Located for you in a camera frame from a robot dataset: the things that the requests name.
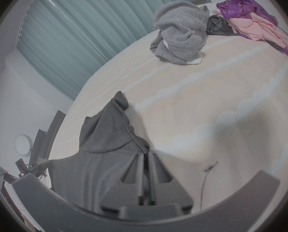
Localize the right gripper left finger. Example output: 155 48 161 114
100 151 145 213

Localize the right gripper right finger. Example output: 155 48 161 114
146 150 194 213

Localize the black T-shirt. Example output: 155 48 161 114
48 91 219 213

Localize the bed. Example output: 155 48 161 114
47 1 288 213

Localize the black chest of drawers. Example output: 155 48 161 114
29 110 66 162

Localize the blue-green curtain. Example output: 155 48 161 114
15 0 112 101
40 0 195 57

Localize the grey garment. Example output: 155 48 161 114
149 1 210 65

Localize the black shiny garment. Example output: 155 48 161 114
206 15 241 36

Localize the pink garment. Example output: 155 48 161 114
213 9 288 54

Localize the white printed pillow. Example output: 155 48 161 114
198 2 219 16

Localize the purple garment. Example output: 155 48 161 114
216 0 288 57

